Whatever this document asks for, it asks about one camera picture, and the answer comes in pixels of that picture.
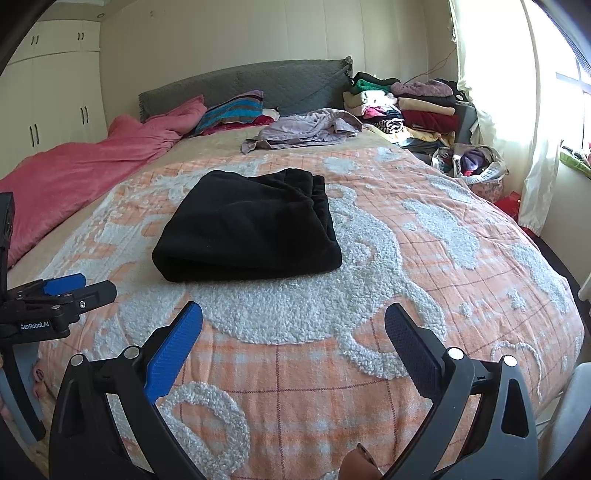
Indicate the orange and white tufted blanket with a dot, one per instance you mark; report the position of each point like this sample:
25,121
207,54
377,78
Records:
323,300

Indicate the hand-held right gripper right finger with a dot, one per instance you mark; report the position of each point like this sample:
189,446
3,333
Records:
413,350

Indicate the magenta cloth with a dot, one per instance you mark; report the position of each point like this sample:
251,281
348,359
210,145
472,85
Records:
263,120

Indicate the lilac garment pile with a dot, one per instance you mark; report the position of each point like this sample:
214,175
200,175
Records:
304,127

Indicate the grey quilted headboard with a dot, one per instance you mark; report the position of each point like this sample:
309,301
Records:
286,87

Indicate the dark grey object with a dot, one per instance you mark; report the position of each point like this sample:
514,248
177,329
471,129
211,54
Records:
466,122

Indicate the window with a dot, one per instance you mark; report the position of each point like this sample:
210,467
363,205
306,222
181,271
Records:
572,106

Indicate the orange and white quilt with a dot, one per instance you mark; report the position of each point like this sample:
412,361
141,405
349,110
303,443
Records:
212,141

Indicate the red item on floor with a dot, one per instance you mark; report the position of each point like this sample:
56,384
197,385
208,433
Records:
510,205

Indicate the white wardrobe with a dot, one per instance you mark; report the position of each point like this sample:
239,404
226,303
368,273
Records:
55,92

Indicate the person's right hand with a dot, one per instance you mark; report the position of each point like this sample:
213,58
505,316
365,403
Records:
360,464

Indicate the white curtain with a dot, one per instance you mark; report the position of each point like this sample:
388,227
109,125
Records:
508,92

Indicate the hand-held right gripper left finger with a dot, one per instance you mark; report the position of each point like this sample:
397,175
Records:
173,350

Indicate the stack of striped folded clothes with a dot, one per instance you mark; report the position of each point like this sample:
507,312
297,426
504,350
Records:
231,113

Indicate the pink duvet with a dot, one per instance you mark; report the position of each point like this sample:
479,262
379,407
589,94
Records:
69,175

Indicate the black sweater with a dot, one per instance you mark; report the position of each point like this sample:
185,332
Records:
240,226

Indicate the green item on windowsill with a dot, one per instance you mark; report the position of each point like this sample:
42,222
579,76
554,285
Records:
575,161

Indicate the purple bundle of cloth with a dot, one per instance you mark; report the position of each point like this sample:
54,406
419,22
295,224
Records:
471,164

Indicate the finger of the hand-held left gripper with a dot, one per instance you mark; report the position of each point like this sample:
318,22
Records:
94,293
64,284

